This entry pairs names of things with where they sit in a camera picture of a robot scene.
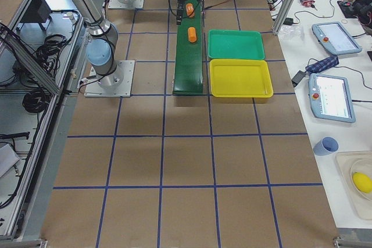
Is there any plain orange cylinder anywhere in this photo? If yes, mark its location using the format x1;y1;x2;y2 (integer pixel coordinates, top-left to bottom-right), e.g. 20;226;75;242
187;27;197;43

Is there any blue plastic cup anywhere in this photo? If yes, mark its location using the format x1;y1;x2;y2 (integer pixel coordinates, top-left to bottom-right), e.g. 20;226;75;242
313;136;339;156

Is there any black power adapter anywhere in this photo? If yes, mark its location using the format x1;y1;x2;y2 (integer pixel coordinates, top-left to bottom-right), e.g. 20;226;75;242
291;70;306;88

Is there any teach pendant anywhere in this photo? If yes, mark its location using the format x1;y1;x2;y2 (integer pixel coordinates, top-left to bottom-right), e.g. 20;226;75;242
308;73;356;123
312;21;362;55

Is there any blue checkered pouch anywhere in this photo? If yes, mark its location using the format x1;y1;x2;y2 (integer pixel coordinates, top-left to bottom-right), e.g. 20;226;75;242
305;56;339;74

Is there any green plastic tray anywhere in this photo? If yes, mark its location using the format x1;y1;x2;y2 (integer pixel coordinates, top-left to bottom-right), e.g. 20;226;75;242
208;30;265;60

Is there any yellow plastic tray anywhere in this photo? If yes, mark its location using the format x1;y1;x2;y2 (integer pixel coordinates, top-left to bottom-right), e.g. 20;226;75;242
209;59;274;98

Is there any near teach pendant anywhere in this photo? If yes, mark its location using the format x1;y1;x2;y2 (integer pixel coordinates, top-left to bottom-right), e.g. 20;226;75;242
308;73;356;123

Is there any yellow lemon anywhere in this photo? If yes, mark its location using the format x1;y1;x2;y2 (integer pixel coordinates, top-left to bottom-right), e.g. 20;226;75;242
352;172;371;193

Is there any orange cylinder with 4680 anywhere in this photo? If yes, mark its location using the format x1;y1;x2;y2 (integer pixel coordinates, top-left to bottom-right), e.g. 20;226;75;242
185;3;195;18

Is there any far teach pendant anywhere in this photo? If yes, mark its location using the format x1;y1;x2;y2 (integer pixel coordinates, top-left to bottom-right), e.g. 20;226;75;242
312;21;362;55

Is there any beige tray with bowl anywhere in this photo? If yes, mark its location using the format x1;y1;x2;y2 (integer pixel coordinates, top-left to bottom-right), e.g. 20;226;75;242
335;151;371;220

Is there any green conveyor belt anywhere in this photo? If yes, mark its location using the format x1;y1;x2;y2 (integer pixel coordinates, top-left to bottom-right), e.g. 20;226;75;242
173;0;203;95

